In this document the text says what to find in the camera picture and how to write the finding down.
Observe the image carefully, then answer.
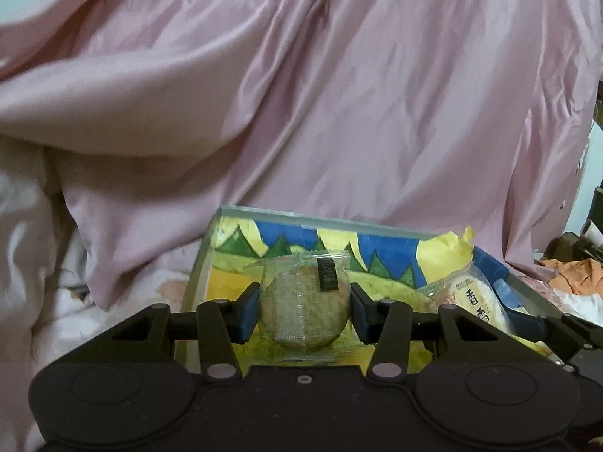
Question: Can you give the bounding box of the white rice cracker packet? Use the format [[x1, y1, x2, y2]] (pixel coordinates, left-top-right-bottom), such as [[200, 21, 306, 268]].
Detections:
[[418, 263, 515, 336]]

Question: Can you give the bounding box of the green round cake packet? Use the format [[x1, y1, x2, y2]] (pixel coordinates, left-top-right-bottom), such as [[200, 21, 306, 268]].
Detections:
[[246, 251, 350, 360]]

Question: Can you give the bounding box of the grey cardboard box tray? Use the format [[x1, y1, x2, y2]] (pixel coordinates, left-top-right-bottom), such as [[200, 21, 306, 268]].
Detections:
[[174, 204, 566, 373]]

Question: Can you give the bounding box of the orange cloth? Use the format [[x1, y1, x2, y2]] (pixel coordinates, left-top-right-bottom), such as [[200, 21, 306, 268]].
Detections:
[[540, 258, 603, 297]]

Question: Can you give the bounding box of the white pink duvet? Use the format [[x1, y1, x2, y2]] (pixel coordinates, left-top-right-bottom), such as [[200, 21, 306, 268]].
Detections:
[[1, 138, 198, 451]]

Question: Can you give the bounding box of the pink satin curtain cloth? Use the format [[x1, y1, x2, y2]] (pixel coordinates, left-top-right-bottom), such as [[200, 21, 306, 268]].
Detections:
[[1, 0, 602, 307]]

